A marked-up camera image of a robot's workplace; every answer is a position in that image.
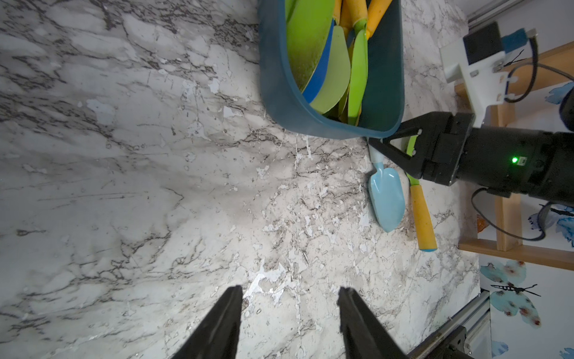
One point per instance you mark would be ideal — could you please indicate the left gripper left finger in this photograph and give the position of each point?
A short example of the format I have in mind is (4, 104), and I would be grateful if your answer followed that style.
(217, 336)

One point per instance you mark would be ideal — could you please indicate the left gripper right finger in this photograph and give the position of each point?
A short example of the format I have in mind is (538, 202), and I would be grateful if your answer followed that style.
(363, 335)

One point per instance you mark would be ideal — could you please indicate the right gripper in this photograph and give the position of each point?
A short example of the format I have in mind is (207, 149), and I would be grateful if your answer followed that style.
(443, 148)

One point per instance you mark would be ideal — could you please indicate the green narrow shovel yellow handle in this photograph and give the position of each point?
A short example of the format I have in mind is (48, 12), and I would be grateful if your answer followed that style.
(358, 14)

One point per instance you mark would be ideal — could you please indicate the green shovel wooden handle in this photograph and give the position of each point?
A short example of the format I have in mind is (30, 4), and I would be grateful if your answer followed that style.
(337, 78)

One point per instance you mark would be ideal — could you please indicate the green leaf shovel yellow handle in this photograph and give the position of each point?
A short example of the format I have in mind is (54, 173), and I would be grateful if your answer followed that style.
(342, 17)

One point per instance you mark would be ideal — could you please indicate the green trowel light-blue handle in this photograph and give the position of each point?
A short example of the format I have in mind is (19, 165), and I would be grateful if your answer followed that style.
(424, 228)

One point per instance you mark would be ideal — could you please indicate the blue shovel wooden handle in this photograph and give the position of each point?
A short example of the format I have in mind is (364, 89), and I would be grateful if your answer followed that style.
(317, 80)

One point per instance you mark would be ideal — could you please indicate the yellow scoop shovel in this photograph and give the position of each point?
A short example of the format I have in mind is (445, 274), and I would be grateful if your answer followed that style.
(376, 11)

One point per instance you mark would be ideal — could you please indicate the dark teal storage box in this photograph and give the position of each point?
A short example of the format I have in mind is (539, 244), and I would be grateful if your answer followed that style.
(383, 102)

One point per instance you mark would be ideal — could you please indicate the light blue plastic scoop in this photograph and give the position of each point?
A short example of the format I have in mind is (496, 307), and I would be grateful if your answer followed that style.
(386, 194)

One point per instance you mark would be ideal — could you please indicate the wooden zigzag shelf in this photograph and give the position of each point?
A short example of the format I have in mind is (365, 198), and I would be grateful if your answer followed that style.
(510, 162)

